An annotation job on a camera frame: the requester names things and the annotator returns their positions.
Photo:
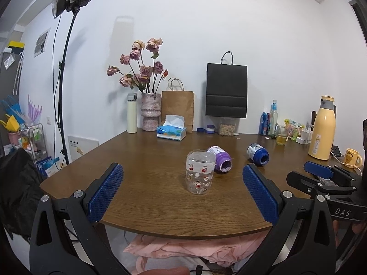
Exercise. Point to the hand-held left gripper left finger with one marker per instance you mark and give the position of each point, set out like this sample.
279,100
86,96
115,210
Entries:
106,192

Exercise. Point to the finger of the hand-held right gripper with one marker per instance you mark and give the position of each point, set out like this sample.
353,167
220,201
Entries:
318,170
312,184

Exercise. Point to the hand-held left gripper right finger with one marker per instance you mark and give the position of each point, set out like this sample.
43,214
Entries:
261,192

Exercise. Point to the clear cup with printed figures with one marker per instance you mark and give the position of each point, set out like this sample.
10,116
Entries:
200,174

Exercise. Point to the person's right hand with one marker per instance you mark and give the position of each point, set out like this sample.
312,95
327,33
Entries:
336,232

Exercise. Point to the person's left hand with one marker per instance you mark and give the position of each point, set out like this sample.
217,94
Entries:
165,271

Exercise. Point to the yellow mug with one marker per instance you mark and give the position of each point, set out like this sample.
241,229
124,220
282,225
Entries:
351,157

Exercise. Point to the white charger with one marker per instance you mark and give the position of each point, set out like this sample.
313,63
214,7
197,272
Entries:
305,136

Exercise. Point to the blue bottle lying down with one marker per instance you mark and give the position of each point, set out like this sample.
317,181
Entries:
258,153

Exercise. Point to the large yellow thermos jug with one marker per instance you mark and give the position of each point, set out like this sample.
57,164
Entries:
322,129

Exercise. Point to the glass of yellow drink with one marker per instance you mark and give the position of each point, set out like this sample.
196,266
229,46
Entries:
281,137

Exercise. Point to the white board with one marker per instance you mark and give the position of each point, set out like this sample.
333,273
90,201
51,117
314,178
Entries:
82,146

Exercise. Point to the colourful snack packets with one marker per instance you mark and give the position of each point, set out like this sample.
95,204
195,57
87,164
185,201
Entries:
293,126

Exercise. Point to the purple bottle lying down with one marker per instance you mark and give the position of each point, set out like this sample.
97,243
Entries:
219,159

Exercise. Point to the blue packet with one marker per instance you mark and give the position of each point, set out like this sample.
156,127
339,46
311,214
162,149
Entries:
47,166

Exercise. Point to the blue drink can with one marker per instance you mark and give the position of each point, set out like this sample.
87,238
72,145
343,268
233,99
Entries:
264,123

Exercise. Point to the clear glass bottle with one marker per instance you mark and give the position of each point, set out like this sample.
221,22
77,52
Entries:
273,117

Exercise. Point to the clear jar of snacks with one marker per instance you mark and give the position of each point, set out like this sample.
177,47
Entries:
227,126

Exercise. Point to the small blue-lidded jar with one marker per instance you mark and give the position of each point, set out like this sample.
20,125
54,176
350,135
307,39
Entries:
210,129

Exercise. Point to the cream thermos bottle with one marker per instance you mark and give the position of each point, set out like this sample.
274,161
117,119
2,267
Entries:
132,113

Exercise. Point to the pink cloth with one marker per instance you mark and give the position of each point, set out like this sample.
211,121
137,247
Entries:
195,249

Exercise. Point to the black jacket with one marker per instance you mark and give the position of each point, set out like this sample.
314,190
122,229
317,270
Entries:
17,192

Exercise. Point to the blue tissue box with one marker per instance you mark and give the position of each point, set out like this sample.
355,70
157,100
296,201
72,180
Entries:
171,131

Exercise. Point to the pink ceramic vase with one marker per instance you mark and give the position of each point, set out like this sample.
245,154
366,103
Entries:
150,111

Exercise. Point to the black paper bag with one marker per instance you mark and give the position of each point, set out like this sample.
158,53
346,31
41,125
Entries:
226,90

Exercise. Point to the purple hangers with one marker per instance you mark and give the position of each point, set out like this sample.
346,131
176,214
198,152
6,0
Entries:
34,111

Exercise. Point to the brown paper bag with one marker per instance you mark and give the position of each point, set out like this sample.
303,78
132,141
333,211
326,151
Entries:
177,107

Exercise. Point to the blue hangers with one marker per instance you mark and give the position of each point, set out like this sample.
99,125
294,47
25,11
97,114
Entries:
11,108

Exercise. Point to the dried pink roses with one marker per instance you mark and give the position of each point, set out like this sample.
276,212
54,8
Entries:
140,66

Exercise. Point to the yellow box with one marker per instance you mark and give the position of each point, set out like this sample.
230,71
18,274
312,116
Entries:
15,45

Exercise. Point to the black studio light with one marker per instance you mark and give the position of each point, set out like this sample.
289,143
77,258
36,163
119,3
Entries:
73,0

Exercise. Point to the wall poster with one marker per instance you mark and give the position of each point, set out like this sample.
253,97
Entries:
41,41

